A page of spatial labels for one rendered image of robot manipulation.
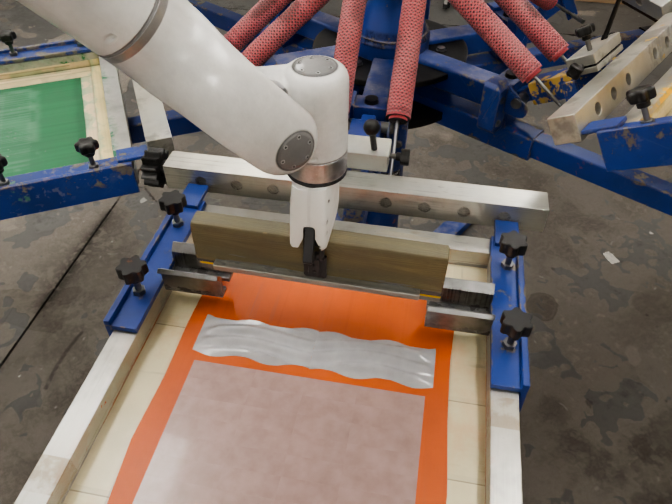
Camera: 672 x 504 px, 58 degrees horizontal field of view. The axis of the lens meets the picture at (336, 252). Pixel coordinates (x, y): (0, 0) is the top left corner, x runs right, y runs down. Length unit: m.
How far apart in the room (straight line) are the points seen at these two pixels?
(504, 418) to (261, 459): 0.32
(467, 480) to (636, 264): 1.93
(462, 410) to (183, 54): 0.59
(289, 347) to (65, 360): 1.45
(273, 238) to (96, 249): 1.85
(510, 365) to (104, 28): 0.64
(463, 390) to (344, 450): 0.19
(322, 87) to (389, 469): 0.48
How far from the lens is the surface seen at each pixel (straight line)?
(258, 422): 0.85
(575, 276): 2.51
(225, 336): 0.93
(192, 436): 0.86
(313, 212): 0.73
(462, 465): 0.83
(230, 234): 0.84
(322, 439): 0.83
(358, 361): 0.90
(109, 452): 0.88
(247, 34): 1.51
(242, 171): 1.10
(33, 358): 2.32
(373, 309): 0.96
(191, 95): 0.55
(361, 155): 1.07
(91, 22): 0.52
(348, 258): 0.82
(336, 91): 0.66
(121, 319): 0.94
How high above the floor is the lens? 1.69
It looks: 44 degrees down
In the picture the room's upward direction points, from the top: straight up
